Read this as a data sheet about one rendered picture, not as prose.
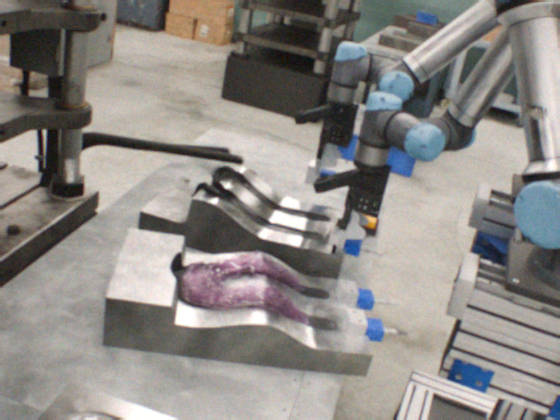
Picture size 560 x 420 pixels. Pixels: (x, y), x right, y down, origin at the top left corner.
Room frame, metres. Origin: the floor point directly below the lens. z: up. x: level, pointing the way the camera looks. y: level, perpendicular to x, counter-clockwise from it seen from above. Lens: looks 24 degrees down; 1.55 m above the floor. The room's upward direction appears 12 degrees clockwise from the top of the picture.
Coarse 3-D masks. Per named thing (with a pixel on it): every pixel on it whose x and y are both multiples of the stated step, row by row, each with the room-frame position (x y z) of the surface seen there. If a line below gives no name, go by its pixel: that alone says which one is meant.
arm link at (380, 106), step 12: (372, 96) 1.29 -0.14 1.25; (384, 96) 1.29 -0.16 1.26; (396, 96) 1.31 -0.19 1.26; (372, 108) 1.28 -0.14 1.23; (384, 108) 1.27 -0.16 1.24; (396, 108) 1.27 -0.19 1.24; (372, 120) 1.27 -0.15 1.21; (384, 120) 1.25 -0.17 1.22; (360, 132) 1.30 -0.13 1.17; (372, 132) 1.27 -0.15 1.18; (372, 144) 1.27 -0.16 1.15; (384, 144) 1.27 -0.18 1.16
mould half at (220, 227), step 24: (240, 168) 1.53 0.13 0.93; (168, 192) 1.45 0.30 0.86; (192, 192) 1.48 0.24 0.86; (240, 192) 1.40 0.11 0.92; (264, 192) 1.48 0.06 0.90; (144, 216) 1.31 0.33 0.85; (168, 216) 1.32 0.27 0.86; (192, 216) 1.30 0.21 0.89; (216, 216) 1.29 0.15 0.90; (240, 216) 1.31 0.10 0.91; (264, 216) 1.37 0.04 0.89; (288, 216) 1.41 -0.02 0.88; (336, 216) 1.45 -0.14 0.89; (192, 240) 1.29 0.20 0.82; (216, 240) 1.29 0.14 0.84; (240, 240) 1.28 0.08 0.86; (264, 240) 1.27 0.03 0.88; (288, 240) 1.28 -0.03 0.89; (312, 240) 1.29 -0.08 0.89; (288, 264) 1.26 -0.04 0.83; (312, 264) 1.25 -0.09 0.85; (336, 264) 1.24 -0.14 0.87
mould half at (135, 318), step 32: (128, 256) 1.02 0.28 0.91; (160, 256) 1.05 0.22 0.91; (192, 256) 1.14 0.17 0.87; (224, 256) 1.15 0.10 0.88; (128, 288) 0.91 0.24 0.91; (160, 288) 0.94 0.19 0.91; (288, 288) 1.09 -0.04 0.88; (320, 288) 1.15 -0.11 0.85; (128, 320) 0.88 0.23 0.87; (160, 320) 0.89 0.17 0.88; (192, 320) 0.91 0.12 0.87; (224, 320) 0.92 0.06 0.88; (256, 320) 0.92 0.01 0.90; (288, 320) 0.97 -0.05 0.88; (160, 352) 0.89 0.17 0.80; (192, 352) 0.90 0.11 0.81; (224, 352) 0.91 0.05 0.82; (256, 352) 0.91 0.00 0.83; (288, 352) 0.92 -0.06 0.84; (320, 352) 0.93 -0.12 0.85; (352, 352) 0.94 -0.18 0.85
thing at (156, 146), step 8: (152, 144) 1.64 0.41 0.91; (160, 144) 1.67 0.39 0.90; (168, 144) 1.69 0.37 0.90; (168, 152) 1.69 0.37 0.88; (176, 152) 1.70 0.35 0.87; (184, 152) 1.72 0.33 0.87; (192, 152) 1.75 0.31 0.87; (200, 152) 1.77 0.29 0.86; (208, 152) 1.79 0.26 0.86; (216, 152) 1.82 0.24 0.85; (216, 160) 1.82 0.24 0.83; (224, 160) 1.84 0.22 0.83; (232, 160) 1.86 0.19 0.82; (240, 160) 1.89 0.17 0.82
